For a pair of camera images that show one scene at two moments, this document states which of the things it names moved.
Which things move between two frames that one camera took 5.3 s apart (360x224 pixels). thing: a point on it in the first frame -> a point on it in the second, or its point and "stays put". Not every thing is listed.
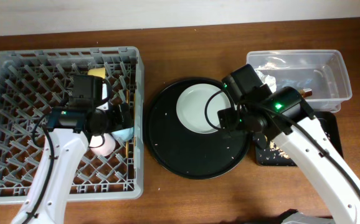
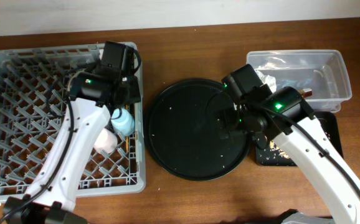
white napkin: [268, 79] stays put
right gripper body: [227, 117] stays put
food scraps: [273, 147] stays put
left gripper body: [125, 115] -> [130, 93]
